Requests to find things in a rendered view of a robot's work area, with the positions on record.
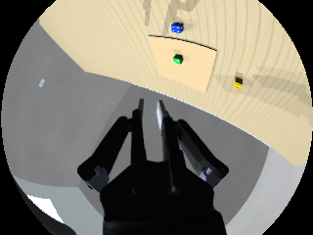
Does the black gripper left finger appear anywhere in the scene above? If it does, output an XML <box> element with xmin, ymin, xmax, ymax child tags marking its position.
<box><xmin>77</xmin><ymin>99</ymin><xmax>152</xmax><ymax>198</ymax></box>

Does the beige square mat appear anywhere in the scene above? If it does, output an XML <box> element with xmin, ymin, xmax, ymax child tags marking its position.
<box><xmin>148</xmin><ymin>35</ymin><xmax>217</xmax><ymax>93</ymax></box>

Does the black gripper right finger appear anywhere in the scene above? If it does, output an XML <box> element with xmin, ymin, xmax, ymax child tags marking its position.
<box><xmin>156</xmin><ymin>100</ymin><xmax>229</xmax><ymax>196</ymax></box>

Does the blue die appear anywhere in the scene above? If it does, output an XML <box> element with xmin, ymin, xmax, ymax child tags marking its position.
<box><xmin>171</xmin><ymin>23</ymin><xmax>184</xmax><ymax>33</ymax></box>

